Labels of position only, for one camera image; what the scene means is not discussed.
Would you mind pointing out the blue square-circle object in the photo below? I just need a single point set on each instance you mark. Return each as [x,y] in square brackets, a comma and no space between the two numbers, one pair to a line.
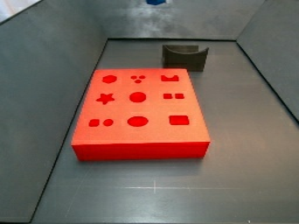
[157,2]

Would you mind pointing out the red shape-sorter fixture block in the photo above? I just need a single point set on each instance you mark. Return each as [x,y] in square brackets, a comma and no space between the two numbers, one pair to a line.
[141,114]

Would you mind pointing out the black L-shaped regrasp stand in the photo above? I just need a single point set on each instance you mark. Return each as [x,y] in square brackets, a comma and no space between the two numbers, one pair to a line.
[185,56]

